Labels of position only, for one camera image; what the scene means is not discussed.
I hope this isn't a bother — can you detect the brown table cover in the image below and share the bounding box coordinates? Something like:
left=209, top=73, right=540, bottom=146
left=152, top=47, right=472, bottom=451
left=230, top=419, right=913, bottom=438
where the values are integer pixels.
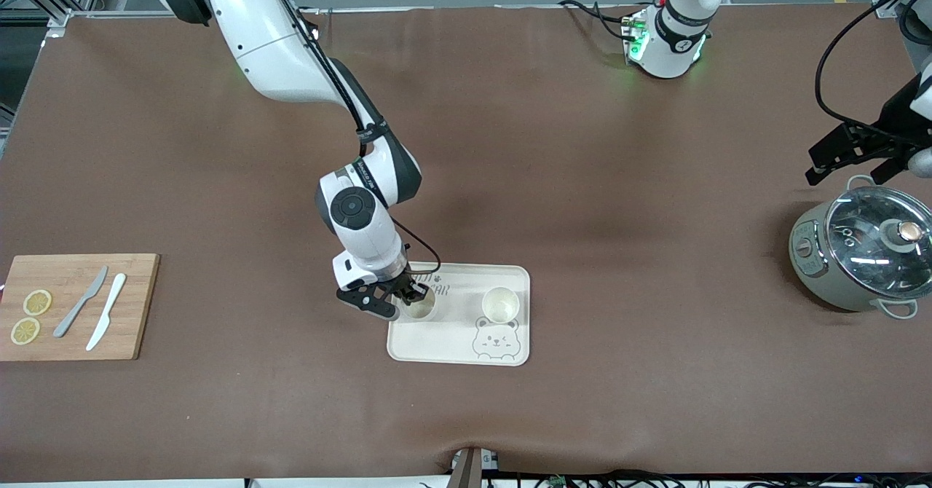
left=0, top=4, right=932, bottom=483

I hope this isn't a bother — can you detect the grey metal table bracket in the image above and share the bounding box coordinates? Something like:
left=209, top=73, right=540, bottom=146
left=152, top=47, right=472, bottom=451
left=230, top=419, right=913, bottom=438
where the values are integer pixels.
left=450, top=446, right=499, bottom=488

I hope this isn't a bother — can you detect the white IKEA cup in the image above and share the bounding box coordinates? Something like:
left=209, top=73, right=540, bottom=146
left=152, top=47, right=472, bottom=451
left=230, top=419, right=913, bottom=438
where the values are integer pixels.
left=402, top=289, right=438, bottom=323
left=482, top=286, right=521, bottom=325

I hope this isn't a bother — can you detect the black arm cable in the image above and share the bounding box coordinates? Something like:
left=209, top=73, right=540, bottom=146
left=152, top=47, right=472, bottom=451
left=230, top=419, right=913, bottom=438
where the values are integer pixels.
left=814, top=0, right=932, bottom=139
left=277, top=0, right=442, bottom=276

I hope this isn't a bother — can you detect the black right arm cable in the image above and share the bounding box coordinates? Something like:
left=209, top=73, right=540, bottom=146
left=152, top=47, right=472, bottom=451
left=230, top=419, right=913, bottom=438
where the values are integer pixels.
left=277, top=0, right=442, bottom=276

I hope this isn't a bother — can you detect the grey-green cooking pot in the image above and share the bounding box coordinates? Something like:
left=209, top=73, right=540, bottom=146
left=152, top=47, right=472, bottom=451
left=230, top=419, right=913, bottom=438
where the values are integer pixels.
left=789, top=175, right=932, bottom=320

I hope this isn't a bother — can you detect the grey plastic knife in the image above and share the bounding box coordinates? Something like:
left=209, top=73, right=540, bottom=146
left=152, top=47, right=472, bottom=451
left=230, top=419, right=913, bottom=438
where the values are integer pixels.
left=52, top=266, right=109, bottom=339

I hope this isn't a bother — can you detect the cream bear print tray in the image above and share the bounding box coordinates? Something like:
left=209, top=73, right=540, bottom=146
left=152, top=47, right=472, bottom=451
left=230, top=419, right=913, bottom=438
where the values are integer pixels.
left=386, top=261, right=531, bottom=367

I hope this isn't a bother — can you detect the glass pot lid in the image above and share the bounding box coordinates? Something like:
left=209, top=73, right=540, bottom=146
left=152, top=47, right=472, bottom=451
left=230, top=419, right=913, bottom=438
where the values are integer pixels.
left=825, top=186, right=932, bottom=299

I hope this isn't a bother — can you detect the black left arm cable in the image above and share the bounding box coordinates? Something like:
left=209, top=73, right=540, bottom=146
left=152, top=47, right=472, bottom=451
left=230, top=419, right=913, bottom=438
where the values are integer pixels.
left=814, top=0, right=932, bottom=139

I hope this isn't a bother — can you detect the black left base cable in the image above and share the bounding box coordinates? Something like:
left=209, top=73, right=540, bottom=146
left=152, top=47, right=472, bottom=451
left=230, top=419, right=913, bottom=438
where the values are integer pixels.
left=557, top=0, right=634, bottom=41

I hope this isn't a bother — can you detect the white plastic knife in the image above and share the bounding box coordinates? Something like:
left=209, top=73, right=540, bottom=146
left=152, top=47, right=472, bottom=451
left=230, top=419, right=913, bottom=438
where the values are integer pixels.
left=85, top=273, right=127, bottom=352

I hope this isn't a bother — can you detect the bamboo cutting board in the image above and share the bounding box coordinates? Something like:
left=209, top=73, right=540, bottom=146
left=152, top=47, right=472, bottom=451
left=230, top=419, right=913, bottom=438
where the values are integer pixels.
left=0, top=253, right=161, bottom=362

